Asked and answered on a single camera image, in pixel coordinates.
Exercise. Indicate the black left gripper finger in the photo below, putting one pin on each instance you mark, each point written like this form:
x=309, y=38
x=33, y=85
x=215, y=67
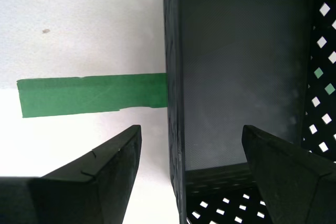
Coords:
x=294, y=182
x=78, y=197

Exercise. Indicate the long green tape strip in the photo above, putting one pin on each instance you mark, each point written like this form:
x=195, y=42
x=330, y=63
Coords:
x=78, y=95

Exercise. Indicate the black lattice plastic basket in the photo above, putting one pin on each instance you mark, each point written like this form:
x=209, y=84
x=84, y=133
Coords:
x=236, y=51

